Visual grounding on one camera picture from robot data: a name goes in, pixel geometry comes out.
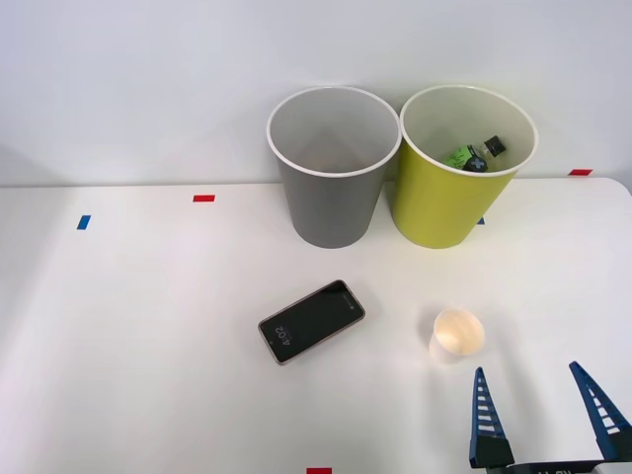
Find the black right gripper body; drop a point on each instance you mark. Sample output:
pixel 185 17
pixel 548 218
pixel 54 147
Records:
pixel 558 469

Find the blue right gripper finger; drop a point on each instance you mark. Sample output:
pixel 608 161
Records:
pixel 605 410
pixel 486 444

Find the green label plastic bottle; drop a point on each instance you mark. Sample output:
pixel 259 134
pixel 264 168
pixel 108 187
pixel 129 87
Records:
pixel 461 157

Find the white paper cup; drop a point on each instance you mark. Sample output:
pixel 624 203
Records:
pixel 458 333

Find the black smartphone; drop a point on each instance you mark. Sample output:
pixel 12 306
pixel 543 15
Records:
pixel 311 321

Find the yellow-green plastic waste bin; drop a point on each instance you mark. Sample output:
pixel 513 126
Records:
pixel 434 207

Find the grey plastic waste bin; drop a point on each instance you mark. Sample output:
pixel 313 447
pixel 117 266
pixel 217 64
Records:
pixel 328 212

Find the yellow label bottle black cap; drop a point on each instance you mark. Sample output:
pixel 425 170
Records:
pixel 495 145

